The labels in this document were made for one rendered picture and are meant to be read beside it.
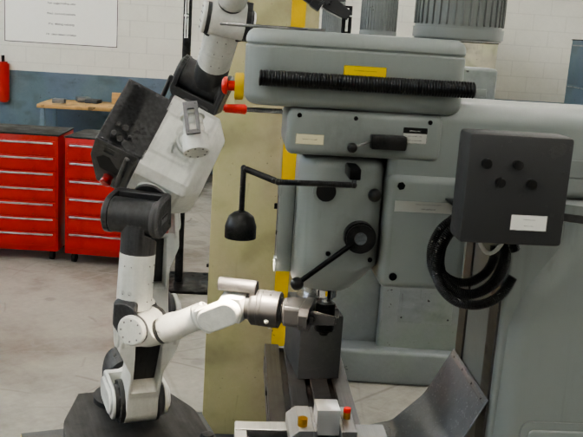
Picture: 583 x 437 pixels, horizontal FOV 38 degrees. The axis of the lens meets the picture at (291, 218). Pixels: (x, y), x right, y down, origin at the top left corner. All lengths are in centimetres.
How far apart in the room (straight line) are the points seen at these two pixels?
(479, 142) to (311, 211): 44
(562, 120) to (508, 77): 952
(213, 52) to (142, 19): 880
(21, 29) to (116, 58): 122
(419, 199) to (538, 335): 40
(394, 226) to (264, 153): 186
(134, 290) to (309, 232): 51
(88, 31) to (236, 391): 769
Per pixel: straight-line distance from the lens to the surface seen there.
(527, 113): 190
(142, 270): 212
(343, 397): 230
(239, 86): 186
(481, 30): 186
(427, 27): 188
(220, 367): 392
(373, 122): 180
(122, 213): 210
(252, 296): 201
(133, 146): 215
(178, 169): 215
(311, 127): 179
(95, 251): 673
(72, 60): 1111
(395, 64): 179
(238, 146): 364
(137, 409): 279
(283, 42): 176
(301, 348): 235
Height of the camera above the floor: 188
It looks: 13 degrees down
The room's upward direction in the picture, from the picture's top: 4 degrees clockwise
